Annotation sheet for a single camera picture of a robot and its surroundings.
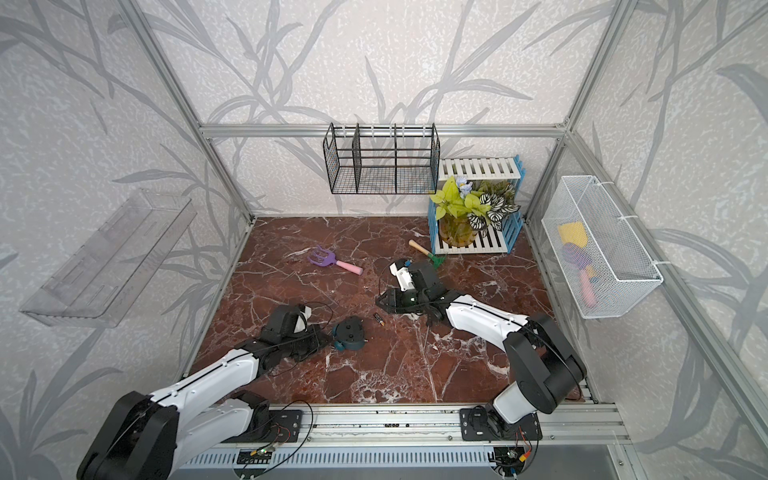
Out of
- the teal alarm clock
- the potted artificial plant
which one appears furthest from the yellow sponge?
the teal alarm clock

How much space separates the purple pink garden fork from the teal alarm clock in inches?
8.6

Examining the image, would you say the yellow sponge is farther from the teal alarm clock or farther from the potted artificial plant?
the teal alarm clock

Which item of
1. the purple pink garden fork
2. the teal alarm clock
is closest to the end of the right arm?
the teal alarm clock

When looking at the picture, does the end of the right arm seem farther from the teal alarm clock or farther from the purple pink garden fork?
the purple pink garden fork

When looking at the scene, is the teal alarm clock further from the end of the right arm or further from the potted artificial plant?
the potted artificial plant

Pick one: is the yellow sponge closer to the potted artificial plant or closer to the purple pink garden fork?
the potted artificial plant

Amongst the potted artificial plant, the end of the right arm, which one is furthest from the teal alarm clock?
the potted artificial plant

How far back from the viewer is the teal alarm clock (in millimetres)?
846

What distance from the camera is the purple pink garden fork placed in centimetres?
106

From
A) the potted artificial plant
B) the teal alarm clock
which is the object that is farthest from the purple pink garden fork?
the potted artificial plant

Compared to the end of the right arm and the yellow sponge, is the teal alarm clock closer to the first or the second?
the end of the right arm

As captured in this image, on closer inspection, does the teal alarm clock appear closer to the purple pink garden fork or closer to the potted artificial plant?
the purple pink garden fork
